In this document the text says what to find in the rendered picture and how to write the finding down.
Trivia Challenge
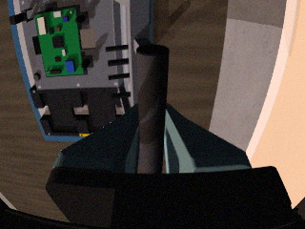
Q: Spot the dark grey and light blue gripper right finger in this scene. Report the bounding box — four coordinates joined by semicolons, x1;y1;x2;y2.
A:
164;103;252;173

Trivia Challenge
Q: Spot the green circuit board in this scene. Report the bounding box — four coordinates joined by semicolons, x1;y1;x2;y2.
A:
35;8;84;76

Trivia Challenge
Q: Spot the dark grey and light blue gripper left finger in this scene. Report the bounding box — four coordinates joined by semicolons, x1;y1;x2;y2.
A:
52;103;140;173

